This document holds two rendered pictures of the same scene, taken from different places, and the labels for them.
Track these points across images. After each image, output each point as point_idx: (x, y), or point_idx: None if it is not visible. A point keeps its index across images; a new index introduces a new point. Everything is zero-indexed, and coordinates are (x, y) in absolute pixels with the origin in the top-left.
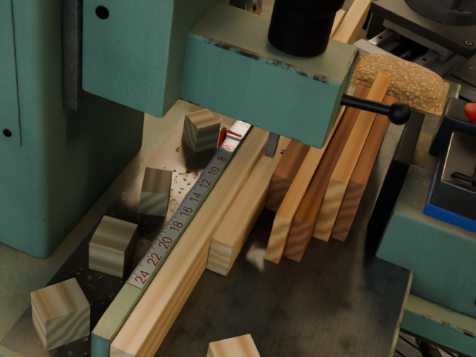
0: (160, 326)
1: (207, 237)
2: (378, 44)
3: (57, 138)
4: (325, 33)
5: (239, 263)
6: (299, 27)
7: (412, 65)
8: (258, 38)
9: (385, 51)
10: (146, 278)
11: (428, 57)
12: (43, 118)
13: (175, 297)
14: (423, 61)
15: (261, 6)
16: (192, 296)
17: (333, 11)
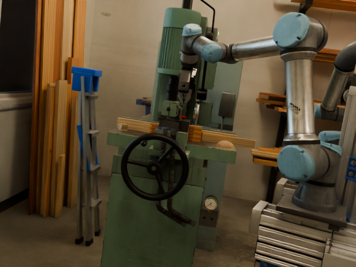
0: (125, 122)
1: (142, 121)
2: (289, 181)
3: (156, 119)
4: (169, 96)
5: (146, 132)
6: (167, 94)
7: (227, 141)
8: (170, 100)
9: (285, 180)
10: (130, 117)
11: (294, 185)
12: (153, 112)
13: (130, 122)
14: (289, 184)
15: (196, 112)
16: (136, 130)
17: (169, 91)
